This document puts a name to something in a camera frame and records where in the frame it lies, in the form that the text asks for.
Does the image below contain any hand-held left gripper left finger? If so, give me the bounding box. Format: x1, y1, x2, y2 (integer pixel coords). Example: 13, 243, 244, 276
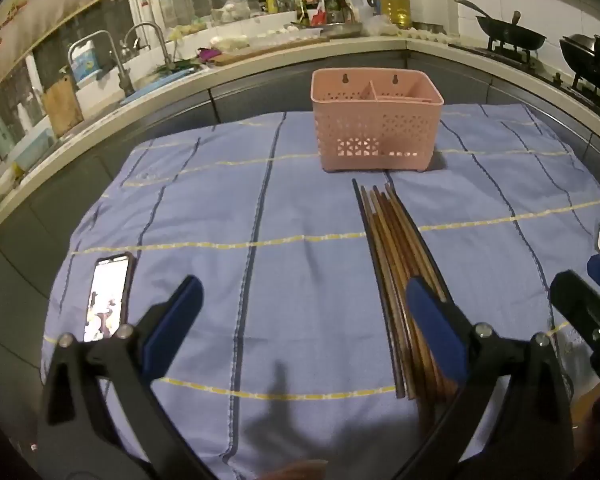
36, 275, 216, 480

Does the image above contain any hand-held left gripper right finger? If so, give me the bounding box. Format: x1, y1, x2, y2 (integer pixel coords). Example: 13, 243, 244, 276
395, 277, 576, 480

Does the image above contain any bundle of wooden chopsticks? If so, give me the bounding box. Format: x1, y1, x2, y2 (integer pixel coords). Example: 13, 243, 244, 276
351, 178, 461, 411

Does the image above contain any pink plastic utensil basket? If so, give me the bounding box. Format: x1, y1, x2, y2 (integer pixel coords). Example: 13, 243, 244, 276
311, 67, 445, 173

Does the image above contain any smartphone with lit screen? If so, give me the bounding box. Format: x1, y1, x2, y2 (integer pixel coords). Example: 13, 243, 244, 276
82, 252, 134, 343

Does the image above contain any blue checked cloth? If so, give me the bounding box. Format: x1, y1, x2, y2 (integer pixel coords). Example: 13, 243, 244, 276
40, 102, 600, 480

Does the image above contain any black pot with lid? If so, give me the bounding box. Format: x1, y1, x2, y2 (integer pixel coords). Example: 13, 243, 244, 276
559, 33, 600, 99

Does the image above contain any black gas stove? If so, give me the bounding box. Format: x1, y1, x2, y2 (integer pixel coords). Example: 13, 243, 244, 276
450, 40, 600, 128

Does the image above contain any black wok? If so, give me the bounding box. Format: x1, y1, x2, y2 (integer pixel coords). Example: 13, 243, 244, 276
455, 0, 549, 52

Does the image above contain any blue plastic basin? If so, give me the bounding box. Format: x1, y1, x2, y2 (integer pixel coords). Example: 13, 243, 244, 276
120, 68, 202, 107

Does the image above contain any upright wooden cutting board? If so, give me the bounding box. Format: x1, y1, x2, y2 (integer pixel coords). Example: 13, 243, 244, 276
42, 77, 84, 137

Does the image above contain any tall steel faucet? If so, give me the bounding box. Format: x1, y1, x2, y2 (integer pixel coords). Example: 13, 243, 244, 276
67, 30, 134, 97

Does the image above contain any row of egg trays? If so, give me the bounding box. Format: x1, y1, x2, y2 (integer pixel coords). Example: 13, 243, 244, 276
402, 26, 462, 45

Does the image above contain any blue label detergent bottle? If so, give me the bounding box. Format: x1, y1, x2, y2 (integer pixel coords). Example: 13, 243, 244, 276
71, 40, 102, 87

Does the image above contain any curved steel faucet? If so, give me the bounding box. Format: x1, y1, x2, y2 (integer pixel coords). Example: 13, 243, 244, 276
122, 22, 174, 68

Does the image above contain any flat wooden cutting board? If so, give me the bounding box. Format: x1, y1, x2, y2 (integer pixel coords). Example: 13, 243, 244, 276
212, 35, 331, 67

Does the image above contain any steel bowl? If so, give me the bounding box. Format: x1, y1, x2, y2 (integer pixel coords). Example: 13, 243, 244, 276
324, 22, 364, 37

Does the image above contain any large cooking oil bottle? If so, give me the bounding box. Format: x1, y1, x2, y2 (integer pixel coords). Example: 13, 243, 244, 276
377, 0, 412, 29

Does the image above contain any white plastic jug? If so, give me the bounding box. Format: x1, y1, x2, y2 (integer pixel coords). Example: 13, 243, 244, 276
342, 0, 376, 24

